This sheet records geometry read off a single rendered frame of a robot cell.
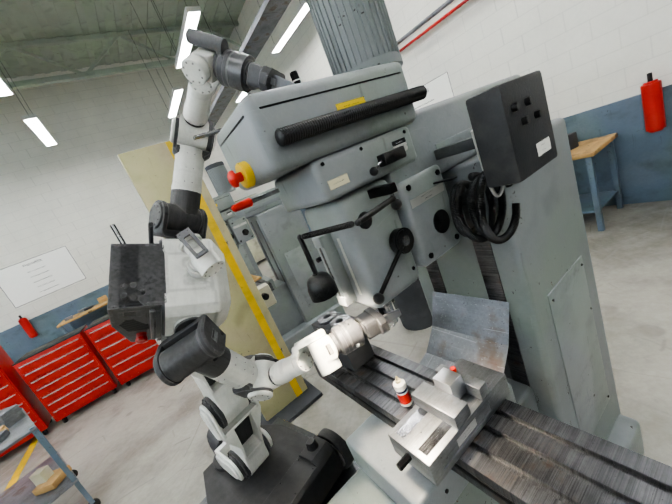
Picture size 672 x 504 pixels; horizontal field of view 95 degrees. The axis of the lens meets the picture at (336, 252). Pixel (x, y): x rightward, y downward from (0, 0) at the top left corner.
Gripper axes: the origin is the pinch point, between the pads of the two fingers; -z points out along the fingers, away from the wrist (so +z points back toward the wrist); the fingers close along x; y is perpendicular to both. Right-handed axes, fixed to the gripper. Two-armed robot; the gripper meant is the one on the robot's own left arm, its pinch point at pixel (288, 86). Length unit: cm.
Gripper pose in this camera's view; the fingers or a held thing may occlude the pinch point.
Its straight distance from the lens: 90.8
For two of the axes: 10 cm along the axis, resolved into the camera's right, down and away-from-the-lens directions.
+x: -1.8, 3.5, -9.2
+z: -9.4, -3.2, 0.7
